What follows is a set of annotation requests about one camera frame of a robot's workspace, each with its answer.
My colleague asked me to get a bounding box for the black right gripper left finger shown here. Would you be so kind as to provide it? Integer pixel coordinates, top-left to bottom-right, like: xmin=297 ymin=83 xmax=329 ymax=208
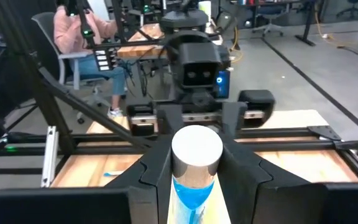
xmin=0 ymin=134 xmax=174 ymax=224

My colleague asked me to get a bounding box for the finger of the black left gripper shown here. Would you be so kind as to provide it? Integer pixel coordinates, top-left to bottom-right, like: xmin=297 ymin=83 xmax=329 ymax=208
xmin=156 ymin=104 xmax=185 ymax=139
xmin=216 ymin=101 xmax=248 ymax=147

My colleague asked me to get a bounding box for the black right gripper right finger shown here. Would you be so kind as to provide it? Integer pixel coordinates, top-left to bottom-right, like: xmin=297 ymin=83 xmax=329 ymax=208
xmin=218 ymin=143 xmax=358 ymax=224

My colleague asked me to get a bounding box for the teal bottle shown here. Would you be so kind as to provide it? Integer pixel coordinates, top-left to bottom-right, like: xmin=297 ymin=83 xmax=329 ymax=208
xmin=166 ymin=124 xmax=232 ymax=224

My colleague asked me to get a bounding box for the blue-lit electronics box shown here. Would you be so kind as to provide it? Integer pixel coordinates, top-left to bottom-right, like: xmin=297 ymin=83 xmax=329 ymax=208
xmin=215 ymin=70 xmax=231 ymax=99

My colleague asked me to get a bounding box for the silver aluminium strip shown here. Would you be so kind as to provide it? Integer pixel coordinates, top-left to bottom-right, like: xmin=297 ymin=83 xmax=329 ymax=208
xmin=40 ymin=125 xmax=59 ymax=189

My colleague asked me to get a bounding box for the grey office chair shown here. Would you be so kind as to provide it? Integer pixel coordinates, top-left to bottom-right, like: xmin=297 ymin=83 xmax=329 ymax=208
xmin=252 ymin=6 xmax=287 ymax=38
xmin=31 ymin=11 xmax=111 ymax=125

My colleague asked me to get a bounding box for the background wooden table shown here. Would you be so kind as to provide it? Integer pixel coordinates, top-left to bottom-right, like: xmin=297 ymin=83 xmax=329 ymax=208
xmin=116 ymin=23 xmax=223 ymax=60

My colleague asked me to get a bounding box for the black panel with white labels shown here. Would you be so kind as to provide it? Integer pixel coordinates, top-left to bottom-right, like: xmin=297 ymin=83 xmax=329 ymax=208
xmin=93 ymin=46 xmax=117 ymax=72

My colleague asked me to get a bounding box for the black desk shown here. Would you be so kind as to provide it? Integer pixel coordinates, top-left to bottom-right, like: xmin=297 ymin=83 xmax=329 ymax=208
xmin=228 ymin=0 xmax=319 ymax=47

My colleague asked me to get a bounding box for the person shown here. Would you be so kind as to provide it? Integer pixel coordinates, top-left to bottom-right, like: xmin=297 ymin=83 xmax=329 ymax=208
xmin=53 ymin=4 xmax=129 ymax=118

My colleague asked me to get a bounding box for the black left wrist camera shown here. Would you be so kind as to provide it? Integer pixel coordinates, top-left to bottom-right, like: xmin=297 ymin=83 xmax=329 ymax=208
xmin=174 ymin=42 xmax=231 ymax=91

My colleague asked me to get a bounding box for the yellow cable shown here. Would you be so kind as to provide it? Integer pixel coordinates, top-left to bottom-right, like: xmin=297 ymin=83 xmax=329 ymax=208
xmin=314 ymin=9 xmax=358 ymax=47

